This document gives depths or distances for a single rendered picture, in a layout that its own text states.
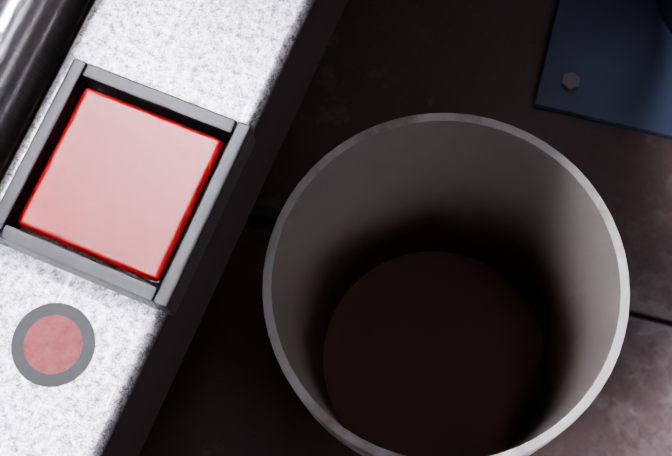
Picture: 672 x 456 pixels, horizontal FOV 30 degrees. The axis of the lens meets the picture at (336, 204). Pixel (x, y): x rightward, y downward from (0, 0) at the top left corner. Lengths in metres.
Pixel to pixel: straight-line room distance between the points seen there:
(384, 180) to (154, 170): 0.71
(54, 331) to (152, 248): 0.05
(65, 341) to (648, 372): 1.01
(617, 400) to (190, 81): 0.97
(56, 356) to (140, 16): 0.14
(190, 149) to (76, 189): 0.05
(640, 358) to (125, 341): 1.00
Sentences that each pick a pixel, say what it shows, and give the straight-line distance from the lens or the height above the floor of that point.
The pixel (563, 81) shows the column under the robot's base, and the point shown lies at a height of 0.02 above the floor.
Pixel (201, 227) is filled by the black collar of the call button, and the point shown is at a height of 0.93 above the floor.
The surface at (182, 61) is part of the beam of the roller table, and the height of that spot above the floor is 0.92.
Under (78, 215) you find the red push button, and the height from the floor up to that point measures 0.93.
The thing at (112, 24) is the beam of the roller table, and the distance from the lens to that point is 0.52.
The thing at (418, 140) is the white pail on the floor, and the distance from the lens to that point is 1.11.
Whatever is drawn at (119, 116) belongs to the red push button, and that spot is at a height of 0.93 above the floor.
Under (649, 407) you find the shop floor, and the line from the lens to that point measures 1.41.
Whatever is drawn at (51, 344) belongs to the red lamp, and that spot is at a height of 0.92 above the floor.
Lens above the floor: 1.37
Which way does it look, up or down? 73 degrees down
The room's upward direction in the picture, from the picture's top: 10 degrees counter-clockwise
